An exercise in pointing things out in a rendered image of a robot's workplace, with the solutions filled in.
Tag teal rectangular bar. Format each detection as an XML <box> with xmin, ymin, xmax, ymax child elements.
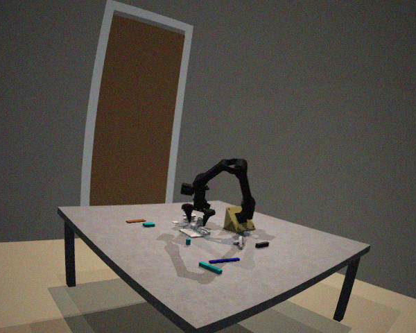
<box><xmin>199</xmin><ymin>262</ymin><xmax>223</xmax><ymax>274</ymax></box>

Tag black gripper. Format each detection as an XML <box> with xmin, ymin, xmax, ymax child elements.
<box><xmin>181</xmin><ymin>197</ymin><xmax>216</xmax><ymax>226</ymax></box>

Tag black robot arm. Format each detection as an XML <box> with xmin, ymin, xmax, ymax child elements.
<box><xmin>180</xmin><ymin>158</ymin><xmax>256</xmax><ymax>223</ymax></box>

